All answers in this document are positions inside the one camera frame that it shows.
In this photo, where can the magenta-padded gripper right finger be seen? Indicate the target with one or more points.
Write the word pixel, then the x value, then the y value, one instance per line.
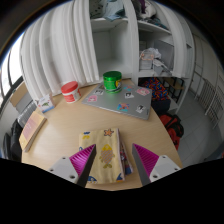
pixel 146 160

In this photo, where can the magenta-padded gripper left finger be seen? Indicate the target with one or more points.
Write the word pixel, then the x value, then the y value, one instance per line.
pixel 81 160

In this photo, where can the yellow fish-print towel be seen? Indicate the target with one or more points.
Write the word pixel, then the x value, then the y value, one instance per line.
pixel 106 143

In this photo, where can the red bag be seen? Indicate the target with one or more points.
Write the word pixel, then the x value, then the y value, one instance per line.
pixel 173 128

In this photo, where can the yellow and pink book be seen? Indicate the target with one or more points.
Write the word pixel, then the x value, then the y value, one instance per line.
pixel 31 128

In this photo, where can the silver laptop with stickers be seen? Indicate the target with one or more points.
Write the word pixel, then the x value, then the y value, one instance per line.
pixel 111 101

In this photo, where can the small white card box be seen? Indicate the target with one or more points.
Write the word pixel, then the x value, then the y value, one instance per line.
pixel 45 103

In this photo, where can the white jar with red lid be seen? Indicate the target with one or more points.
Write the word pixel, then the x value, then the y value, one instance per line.
pixel 71 92

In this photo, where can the black bag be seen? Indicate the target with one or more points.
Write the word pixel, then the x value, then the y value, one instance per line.
pixel 16 140
pixel 6 146

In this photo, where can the grey ribbed radiator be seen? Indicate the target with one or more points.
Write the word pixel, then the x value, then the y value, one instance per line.
pixel 26 115

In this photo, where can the green jar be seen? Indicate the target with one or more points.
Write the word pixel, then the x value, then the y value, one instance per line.
pixel 112 81

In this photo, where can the white slatted rack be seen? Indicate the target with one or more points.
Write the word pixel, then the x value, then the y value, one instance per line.
pixel 208 100

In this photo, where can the beige wooden board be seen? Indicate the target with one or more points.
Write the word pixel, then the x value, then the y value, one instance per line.
pixel 18 95

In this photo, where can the white pleated curtain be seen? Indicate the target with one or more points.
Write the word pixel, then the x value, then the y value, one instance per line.
pixel 56 50

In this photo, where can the white shelf unit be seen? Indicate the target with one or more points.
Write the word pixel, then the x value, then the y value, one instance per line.
pixel 110 50

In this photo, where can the dark-framed window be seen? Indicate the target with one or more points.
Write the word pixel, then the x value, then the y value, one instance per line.
pixel 13 66

